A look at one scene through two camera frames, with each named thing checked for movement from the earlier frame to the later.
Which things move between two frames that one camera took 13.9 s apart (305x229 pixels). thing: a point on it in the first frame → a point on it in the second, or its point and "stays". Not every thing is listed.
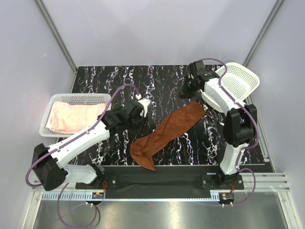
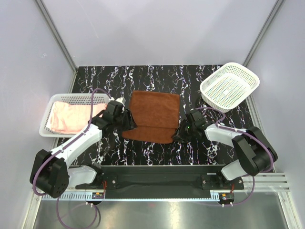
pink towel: x=72 y=119 stays
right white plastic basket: x=238 y=81 stays
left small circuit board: x=98 y=195 stays
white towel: x=48 y=124 stays
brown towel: x=142 y=150 → x=156 y=115
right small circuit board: x=228 y=196 stays
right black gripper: x=185 y=93 → x=177 y=136
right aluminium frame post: x=277 y=6 stays
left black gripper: x=139 y=130 → x=130 y=124
